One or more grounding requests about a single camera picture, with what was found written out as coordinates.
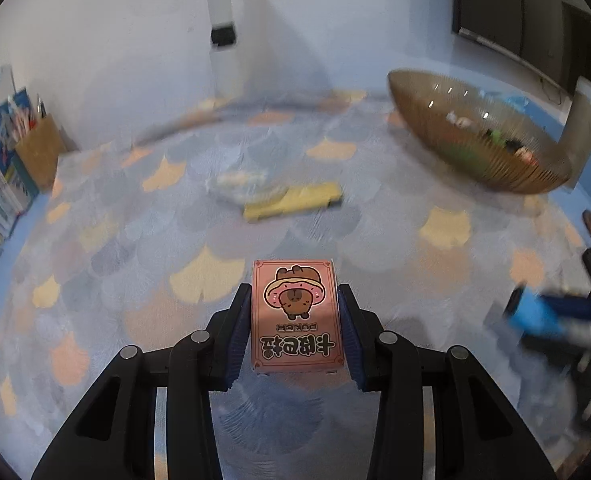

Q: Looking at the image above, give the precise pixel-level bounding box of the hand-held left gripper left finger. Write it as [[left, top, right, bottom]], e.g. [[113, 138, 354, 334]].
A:
[[32, 284, 253, 480]]

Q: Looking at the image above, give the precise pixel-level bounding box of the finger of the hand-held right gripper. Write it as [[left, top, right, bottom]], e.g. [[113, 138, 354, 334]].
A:
[[540, 294, 591, 322]]

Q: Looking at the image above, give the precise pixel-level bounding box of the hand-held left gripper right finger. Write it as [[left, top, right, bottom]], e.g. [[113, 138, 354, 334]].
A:
[[338, 283, 559, 480]]

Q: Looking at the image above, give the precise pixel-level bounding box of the blue rectangular box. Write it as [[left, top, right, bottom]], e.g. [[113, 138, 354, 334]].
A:
[[504, 285, 563, 337]]

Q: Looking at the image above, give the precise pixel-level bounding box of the pink cartoon card box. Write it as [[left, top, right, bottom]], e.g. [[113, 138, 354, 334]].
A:
[[250, 258, 349, 376]]

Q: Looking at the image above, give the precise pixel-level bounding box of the brown ribbed glass bowl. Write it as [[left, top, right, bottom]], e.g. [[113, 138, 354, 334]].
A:
[[386, 67, 573, 195]]

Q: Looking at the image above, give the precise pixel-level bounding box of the scale patterned tablecloth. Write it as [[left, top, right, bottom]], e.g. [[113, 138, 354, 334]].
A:
[[0, 87, 591, 480]]

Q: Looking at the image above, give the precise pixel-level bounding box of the yellow flat box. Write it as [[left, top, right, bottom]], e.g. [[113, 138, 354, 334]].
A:
[[243, 181, 345, 222]]

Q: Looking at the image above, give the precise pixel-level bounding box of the beige panel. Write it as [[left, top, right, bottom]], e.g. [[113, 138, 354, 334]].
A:
[[560, 76, 591, 171]]

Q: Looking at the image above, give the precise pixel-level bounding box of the clear plastic wrapped snack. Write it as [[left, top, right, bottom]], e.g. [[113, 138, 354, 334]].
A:
[[208, 169, 289, 206]]

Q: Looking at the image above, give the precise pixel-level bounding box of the brown pen holder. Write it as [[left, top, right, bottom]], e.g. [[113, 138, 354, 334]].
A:
[[14, 112, 67, 193]]

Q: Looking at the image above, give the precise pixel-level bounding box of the black monitor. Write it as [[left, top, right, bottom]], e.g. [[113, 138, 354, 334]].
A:
[[450, 0, 591, 93]]

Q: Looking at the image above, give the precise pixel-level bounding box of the black clamp on pole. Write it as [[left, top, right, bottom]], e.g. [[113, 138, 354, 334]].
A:
[[210, 24, 237, 47]]

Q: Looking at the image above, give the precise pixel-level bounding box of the bundle of pens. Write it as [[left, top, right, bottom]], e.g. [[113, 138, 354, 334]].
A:
[[28, 94, 50, 122]]

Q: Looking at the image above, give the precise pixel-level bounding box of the black monitor cable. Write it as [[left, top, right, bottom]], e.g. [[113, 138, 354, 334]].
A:
[[539, 76, 572, 107]]

